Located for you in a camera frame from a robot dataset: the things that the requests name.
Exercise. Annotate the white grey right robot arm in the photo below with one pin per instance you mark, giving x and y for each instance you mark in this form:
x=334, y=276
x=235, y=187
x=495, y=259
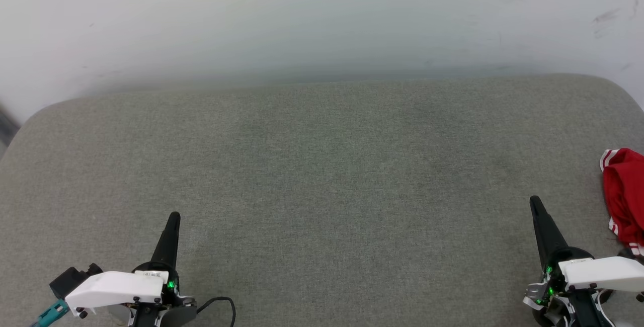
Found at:
x=558, y=307

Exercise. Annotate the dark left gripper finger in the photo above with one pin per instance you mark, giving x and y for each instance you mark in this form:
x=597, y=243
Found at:
x=168, y=241

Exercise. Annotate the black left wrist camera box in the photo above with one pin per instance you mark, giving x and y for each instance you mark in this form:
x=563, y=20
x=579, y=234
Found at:
x=70, y=279

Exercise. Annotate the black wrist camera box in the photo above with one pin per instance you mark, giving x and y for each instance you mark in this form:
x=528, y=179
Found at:
x=70, y=279
x=626, y=253

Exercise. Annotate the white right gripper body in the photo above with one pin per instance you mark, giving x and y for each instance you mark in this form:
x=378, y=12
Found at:
x=604, y=272

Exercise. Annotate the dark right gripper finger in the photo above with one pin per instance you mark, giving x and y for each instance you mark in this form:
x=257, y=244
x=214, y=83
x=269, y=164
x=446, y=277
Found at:
x=548, y=236

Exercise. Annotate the red jersey with white sleeves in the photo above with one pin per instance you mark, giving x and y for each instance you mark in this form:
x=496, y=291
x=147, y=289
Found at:
x=629, y=191

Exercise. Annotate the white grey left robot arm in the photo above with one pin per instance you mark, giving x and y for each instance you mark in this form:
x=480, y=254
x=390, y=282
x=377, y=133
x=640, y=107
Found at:
x=171, y=314

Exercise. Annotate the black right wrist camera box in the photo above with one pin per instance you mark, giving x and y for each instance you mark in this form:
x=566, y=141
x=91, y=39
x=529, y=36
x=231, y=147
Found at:
x=626, y=253

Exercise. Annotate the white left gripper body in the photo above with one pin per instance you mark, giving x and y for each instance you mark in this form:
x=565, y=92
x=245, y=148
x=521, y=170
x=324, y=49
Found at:
x=115, y=287

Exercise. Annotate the grey fabric sofa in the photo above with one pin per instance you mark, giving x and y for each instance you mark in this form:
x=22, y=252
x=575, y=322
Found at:
x=322, y=191

